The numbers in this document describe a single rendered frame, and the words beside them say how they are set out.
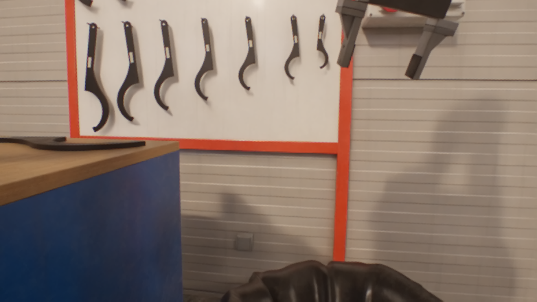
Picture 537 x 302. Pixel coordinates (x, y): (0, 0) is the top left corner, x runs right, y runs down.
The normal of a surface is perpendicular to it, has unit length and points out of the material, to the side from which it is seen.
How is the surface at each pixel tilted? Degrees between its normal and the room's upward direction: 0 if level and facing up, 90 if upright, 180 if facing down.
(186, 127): 90
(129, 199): 90
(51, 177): 90
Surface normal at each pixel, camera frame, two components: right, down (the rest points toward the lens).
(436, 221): -0.12, 0.08
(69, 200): 0.99, 0.03
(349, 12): 0.07, 0.48
